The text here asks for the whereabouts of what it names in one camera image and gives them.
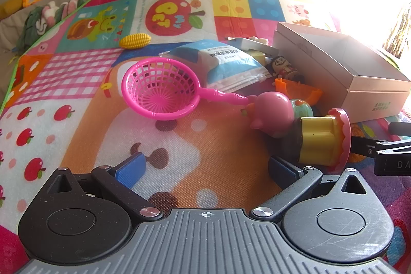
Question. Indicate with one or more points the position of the green cloth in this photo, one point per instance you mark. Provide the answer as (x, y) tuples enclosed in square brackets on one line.
[(30, 25)]

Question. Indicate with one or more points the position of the teal toy cup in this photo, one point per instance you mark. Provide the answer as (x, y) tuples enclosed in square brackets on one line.
[(301, 107)]

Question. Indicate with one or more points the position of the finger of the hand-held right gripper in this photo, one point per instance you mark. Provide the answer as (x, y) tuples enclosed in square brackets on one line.
[(366, 145), (401, 128)]

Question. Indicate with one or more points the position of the blue white plastic packet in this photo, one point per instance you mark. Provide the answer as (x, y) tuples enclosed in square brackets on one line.
[(221, 65)]

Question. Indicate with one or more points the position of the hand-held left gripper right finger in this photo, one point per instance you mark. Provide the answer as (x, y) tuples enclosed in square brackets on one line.
[(282, 172)]

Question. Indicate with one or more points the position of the beige cardboard box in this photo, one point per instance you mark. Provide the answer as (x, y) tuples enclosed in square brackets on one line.
[(369, 81)]

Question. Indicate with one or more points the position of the grey plug-in device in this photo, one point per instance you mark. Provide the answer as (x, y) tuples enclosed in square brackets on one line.
[(250, 43)]

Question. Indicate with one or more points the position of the pink toy strainer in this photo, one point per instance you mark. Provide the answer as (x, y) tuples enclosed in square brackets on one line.
[(160, 91)]

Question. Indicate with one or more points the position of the yellow toy corn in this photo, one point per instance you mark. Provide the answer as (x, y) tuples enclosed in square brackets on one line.
[(135, 40)]

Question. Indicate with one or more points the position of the painted wooden figurine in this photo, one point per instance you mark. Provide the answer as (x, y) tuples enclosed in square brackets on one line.
[(282, 67)]

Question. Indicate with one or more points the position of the pink toy pig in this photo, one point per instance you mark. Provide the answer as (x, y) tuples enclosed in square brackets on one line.
[(273, 115)]

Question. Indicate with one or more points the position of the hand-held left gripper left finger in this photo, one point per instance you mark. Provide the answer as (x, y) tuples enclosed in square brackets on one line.
[(131, 170)]

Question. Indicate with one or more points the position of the colourful printed play mat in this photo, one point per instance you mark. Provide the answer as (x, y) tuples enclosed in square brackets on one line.
[(96, 94)]

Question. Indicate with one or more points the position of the orange plastic toy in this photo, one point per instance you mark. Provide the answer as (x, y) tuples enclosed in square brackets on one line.
[(298, 89)]

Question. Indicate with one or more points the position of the yellow toy cake pink top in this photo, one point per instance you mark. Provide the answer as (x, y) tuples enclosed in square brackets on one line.
[(318, 137)]

